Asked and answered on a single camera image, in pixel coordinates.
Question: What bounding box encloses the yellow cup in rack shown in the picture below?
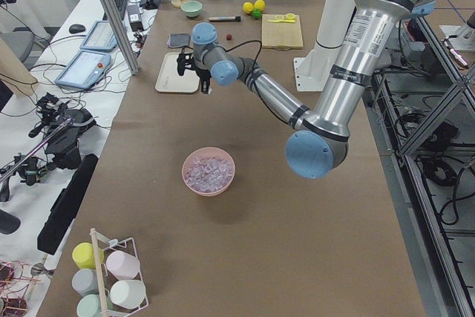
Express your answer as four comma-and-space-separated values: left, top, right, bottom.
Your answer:
71, 242, 96, 269

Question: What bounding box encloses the bamboo cutting board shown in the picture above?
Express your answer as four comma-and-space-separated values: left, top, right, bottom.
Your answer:
261, 14, 304, 50

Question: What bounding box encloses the white cup in rack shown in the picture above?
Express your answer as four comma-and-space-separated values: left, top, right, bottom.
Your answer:
110, 280, 146, 310

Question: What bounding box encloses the pink bowl of ice cubes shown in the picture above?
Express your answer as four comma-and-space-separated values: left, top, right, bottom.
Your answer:
181, 147, 235, 197

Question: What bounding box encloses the yellow lemon upper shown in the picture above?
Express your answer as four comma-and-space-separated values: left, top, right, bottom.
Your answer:
253, 0, 266, 12

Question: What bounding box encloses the steel muddler black tip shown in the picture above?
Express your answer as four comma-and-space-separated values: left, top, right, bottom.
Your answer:
208, 16, 241, 22

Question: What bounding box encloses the aluminium frame post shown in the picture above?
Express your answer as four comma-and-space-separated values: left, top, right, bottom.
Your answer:
100, 0, 139, 76

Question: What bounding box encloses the lemon slice upper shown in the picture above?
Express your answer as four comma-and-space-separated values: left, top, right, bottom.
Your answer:
283, 13, 296, 23

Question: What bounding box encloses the mint green bowl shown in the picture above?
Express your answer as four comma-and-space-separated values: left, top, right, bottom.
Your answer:
180, 0, 203, 19

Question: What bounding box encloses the mint cup in rack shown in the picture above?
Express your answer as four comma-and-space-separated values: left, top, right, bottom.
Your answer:
76, 294, 102, 317

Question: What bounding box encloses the grey folded cloth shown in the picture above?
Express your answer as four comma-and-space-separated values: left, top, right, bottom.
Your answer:
167, 33, 191, 48

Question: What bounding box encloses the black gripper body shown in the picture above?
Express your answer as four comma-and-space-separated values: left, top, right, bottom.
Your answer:
177, 47, 212, 94

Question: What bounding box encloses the yellow lemon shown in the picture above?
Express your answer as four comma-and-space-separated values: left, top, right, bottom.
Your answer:
242, 1, 255, 15
253, 0, 266, 12

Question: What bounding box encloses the green lime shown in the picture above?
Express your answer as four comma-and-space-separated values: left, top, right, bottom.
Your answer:
252, 9, 262, 19

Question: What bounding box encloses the cream rabbit tray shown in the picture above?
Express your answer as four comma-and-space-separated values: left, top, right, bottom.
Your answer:
155, 52, 200, 94

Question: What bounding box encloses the grey cup in rack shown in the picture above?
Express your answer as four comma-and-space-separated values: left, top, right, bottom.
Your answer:
71, 269, 99, 296

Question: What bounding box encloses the white wire cup rack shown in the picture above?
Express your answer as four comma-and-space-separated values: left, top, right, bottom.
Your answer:
90, 228, 149, 316

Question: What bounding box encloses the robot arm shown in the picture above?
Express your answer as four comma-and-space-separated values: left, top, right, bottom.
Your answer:
177, 0, 435, 179

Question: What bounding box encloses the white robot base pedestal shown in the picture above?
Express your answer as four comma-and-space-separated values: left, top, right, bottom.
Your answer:
294, 0, 355, 92

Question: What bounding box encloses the yellow lemon lower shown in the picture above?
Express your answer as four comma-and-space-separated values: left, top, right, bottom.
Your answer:
242, 1, 255, 15

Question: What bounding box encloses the pink cup in rack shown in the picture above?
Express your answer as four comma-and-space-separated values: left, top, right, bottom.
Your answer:
105, 251, 140, 280

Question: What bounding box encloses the blue teach pendant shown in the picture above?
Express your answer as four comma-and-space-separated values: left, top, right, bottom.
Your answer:
80, 21, 117, 53
54, 50, 111, 89

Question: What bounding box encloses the blue teach pendant near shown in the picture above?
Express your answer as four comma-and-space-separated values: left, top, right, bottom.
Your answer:
54, 50, 111, 89

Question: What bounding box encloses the blue teach pendant far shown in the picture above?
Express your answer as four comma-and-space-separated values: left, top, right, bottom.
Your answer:
80, 21, 117, 53

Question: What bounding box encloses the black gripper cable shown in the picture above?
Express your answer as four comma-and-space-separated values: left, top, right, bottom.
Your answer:
222, 39, 264, 84

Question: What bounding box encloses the yellow plastic knife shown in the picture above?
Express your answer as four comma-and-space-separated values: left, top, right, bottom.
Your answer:
267, 18, 289, 23

